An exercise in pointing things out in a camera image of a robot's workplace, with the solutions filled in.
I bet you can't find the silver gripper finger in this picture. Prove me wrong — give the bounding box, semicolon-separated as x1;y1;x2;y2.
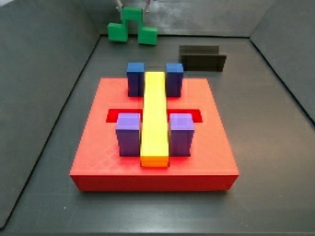
144;0;151;12
114;0;122;11

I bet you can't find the green stepped arch block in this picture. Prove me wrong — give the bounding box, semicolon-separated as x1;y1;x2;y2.
106;6;157;45

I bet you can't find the red base board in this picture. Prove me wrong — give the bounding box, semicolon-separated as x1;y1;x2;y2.
70;78;239;192

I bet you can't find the blue block left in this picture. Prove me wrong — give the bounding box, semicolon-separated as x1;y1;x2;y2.
126;63;145;97

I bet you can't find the blue block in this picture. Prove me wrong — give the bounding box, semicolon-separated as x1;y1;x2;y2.
165;63;183;97
126;63;145;97

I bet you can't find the blue block right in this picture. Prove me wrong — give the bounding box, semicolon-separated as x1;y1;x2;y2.
165;63;183;97

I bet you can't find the purple block left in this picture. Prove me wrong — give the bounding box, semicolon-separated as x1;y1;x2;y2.
116;113;140;157

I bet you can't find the purple block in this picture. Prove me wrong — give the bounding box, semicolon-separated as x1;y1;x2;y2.
169;113;195;157
116;113;140;157

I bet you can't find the yellow long bar block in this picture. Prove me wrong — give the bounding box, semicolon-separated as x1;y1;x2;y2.
140;72;168;167

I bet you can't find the purple block right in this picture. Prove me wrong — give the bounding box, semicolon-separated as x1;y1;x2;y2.
169;113;195;157

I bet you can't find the black angled bracket holder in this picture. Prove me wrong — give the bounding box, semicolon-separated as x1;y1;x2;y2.
179;45;227;72

